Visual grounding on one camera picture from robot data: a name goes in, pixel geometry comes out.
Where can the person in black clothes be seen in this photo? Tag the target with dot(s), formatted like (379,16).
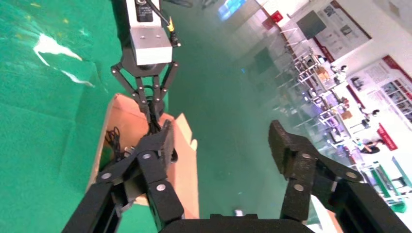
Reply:
(370,148)

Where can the metal shelving rack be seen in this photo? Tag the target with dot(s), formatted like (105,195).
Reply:
(304,80)

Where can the green tablecloth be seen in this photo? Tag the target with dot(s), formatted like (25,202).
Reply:
(38,128)

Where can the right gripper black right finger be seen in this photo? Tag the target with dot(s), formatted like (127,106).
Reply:
(299,167)

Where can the green trolley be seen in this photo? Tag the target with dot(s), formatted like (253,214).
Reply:
(387,186)

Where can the red wall sign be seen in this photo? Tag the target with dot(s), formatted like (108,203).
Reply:
(276,16)

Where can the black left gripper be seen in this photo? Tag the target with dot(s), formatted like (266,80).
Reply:
(128,66)

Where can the brown cardboard box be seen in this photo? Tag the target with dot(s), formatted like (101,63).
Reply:
(187,180)

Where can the red vertical banner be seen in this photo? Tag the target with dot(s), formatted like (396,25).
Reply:
(387,137)

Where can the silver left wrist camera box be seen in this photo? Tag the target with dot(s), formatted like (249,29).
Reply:
(151,45)

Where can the white wall poster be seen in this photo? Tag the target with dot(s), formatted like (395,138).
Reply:
(342,30)

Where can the black wall monitor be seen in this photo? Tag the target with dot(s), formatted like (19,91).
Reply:
(311,24)

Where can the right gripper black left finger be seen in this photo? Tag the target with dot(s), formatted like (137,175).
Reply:
(154,180)

